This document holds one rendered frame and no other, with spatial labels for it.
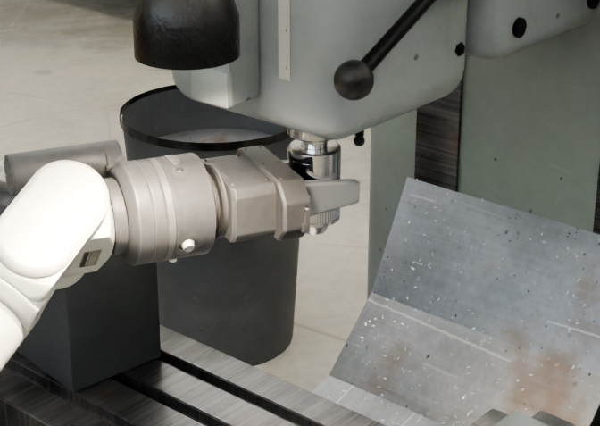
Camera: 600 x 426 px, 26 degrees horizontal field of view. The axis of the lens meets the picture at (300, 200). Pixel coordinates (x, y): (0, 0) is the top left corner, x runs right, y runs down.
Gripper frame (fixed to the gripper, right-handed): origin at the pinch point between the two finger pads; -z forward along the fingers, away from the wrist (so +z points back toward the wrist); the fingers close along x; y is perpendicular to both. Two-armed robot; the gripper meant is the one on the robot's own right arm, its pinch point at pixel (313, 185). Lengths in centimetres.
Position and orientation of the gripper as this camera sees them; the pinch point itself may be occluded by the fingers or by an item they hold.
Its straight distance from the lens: 116.0
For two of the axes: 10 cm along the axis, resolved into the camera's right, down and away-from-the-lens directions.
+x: -4.1, -3.5, 8.4
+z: -9.1, 1.5, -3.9
